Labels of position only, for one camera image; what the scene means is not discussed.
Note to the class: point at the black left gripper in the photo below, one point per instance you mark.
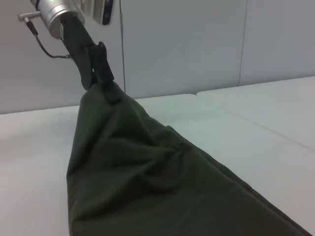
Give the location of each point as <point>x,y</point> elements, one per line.
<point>81,51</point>

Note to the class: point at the dark green shirt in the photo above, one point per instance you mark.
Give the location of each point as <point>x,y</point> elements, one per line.
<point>147,172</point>

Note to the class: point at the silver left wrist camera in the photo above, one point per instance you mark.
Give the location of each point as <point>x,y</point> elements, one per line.
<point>103,12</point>

